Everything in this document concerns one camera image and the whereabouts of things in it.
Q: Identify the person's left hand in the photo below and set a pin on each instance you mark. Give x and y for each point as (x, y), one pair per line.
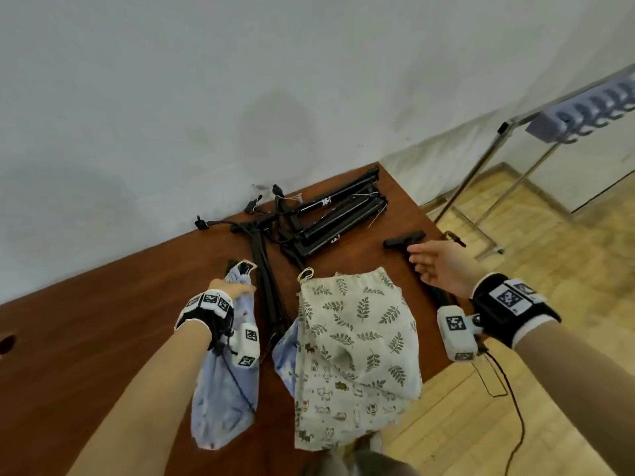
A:
(233, 288)

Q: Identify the person's right hand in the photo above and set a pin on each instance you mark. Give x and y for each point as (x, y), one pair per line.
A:
(446, 267)

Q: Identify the black tripod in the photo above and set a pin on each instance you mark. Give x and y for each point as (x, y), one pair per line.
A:
(265, 282)
(404, 240)

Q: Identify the metal clothes rack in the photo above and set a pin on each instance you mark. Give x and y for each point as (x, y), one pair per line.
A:
(471, 173)

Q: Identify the leaf print bag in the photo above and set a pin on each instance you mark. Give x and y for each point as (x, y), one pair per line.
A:
(357, 332)

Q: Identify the pile of black tripods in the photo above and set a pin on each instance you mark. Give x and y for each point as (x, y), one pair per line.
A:
(332, 223)

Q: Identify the cat print fabric bag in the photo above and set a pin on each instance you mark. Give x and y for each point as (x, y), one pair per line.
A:
(342, 416)

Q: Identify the person's left forearm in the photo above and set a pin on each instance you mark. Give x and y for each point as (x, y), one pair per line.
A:
(144, 401)

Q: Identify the person's right forearm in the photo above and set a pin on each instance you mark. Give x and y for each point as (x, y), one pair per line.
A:
(580, 391)

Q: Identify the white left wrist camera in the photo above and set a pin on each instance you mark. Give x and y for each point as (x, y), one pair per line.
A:
(245, 344)

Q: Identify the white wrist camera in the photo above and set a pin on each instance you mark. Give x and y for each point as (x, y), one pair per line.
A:
(456, 334)
(245, 344)

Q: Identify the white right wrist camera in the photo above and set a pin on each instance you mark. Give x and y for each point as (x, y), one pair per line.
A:
(456, 334)

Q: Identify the purple hook rail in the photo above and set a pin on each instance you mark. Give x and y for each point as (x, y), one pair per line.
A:
(550, 126)

